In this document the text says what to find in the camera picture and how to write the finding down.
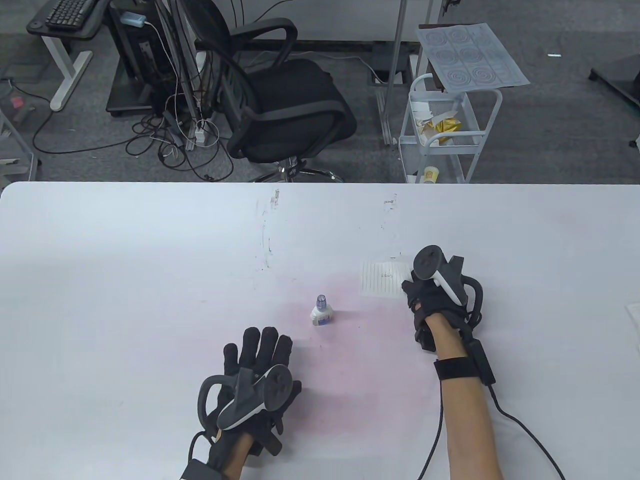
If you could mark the person's right hand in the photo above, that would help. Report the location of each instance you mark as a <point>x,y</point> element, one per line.
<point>425,300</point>

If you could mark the person's left hand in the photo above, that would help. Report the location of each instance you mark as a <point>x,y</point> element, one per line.
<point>260,355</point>

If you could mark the lined paper with black text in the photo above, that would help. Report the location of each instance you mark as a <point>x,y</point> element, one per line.
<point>380,280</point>

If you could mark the white correction fluid bottle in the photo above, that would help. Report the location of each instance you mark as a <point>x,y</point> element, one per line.
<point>321,316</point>

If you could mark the person's right forearm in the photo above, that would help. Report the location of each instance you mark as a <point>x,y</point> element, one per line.
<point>465,425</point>

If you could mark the person's left forearm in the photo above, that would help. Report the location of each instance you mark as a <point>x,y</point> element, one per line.
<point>237,457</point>

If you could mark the grey tracking controller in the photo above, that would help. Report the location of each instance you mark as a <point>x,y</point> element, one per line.
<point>427,262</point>
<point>272,387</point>

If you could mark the paper cup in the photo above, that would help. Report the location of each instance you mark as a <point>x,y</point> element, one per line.
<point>431,175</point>

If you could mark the white rolling cart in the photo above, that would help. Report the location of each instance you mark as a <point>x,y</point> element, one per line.
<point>480,135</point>

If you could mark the yellow snack packet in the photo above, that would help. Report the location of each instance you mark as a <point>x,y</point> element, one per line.
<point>447,125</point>

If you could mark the white paper scraps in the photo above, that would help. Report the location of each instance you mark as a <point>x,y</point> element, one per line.
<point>422,107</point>

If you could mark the black office chair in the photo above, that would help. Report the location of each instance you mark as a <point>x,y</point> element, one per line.
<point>295,110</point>

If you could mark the white power strip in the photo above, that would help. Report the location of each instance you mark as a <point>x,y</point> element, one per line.
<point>200,132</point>

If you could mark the aluminium pole stand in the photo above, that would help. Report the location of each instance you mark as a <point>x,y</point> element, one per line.
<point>396,60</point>

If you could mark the black floor box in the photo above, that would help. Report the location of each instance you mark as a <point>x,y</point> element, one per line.
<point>385,55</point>

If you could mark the sheet printed with circles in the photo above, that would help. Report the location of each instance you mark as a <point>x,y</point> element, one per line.
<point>470,55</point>

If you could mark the grey metal rack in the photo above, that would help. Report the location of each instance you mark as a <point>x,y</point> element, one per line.
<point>36,170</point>

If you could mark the black flat trolley base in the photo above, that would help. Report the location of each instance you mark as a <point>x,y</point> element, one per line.
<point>122,97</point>

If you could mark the black stand base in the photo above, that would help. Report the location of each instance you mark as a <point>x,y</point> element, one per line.
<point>620,75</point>

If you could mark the black padded bar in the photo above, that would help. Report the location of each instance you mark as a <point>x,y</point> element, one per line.
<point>205,44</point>

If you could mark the black computer tower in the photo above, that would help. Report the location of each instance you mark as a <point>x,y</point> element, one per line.
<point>135,50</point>

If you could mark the small pink item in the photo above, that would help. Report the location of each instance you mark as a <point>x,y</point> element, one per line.
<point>17,102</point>

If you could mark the black desk with white leg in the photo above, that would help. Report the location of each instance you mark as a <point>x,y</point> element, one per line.
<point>65,60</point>

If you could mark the pale blue box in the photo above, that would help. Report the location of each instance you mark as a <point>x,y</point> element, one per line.
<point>132,19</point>

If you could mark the black keyboard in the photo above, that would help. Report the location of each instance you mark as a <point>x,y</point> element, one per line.
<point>67,12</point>

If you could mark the black wrist camera white label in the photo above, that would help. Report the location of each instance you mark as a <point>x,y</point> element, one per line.
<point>197,472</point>

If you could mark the aluminium frame rails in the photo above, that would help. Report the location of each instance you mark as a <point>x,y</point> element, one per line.
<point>187,120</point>

